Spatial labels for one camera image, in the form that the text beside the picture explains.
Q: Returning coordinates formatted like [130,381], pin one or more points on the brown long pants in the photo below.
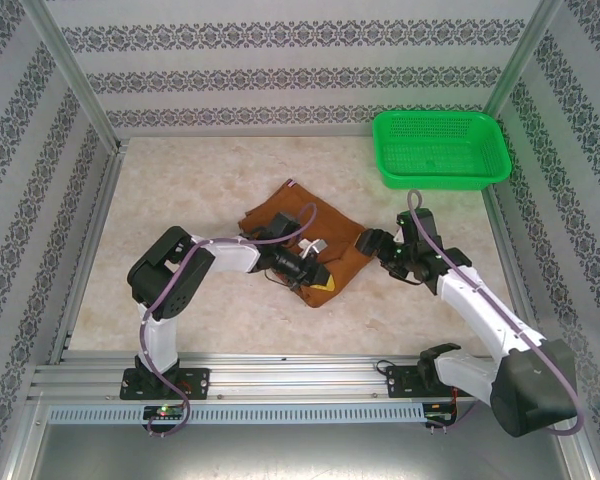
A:
[330,225]

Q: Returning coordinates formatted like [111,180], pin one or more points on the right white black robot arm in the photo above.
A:
[480,307]

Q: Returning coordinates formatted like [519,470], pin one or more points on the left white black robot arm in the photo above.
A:
[230,256]

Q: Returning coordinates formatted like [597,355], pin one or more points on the green plastic basket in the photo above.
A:
[437,152]

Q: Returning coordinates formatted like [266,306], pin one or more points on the small dark circuit board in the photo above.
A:
[440,418]

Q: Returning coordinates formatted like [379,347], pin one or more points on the circuit board with green light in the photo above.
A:
[162,411]

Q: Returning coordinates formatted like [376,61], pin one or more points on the aluminium mounting rail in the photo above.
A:
[300,377]

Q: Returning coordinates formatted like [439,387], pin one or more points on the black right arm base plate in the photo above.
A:
[400,381]

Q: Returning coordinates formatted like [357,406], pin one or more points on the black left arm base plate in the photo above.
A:
[195,382]

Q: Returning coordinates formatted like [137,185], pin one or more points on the aluminium frame post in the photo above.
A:
[522,57]
[75,75]

